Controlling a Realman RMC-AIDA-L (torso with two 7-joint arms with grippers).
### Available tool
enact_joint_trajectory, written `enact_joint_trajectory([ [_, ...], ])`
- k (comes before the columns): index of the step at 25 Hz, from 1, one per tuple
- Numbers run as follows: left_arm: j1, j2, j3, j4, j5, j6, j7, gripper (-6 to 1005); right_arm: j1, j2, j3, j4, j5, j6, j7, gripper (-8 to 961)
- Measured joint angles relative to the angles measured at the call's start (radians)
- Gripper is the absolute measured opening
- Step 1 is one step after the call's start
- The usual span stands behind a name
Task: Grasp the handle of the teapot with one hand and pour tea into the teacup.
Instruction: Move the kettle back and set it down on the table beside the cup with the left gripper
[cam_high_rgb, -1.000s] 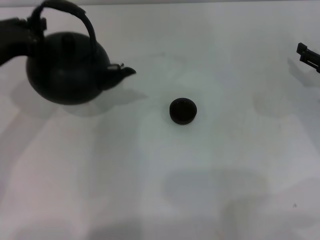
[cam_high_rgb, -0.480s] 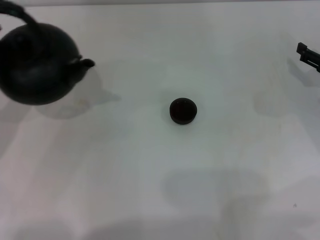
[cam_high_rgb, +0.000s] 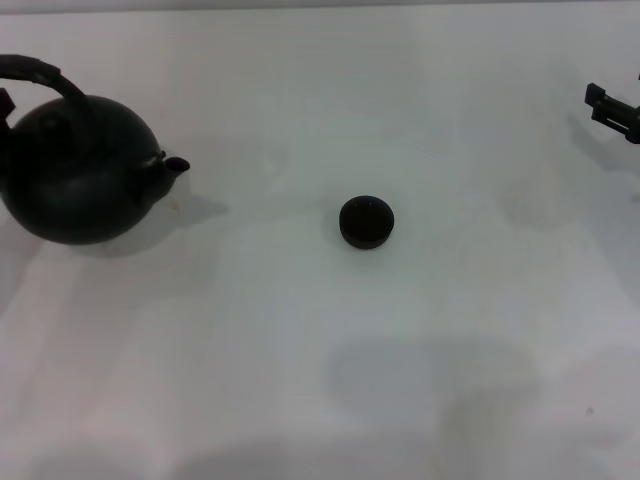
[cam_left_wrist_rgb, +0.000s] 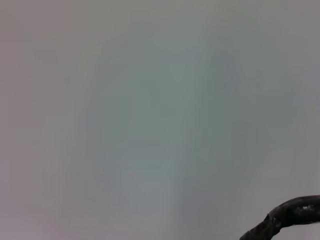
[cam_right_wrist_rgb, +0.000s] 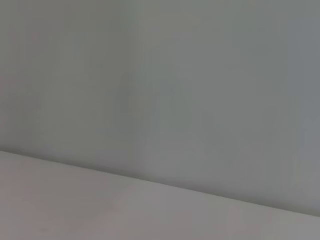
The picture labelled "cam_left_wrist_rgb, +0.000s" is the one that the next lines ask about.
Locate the black round teapot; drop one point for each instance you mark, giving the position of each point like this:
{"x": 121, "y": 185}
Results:
{"x": 292, "y": 210}

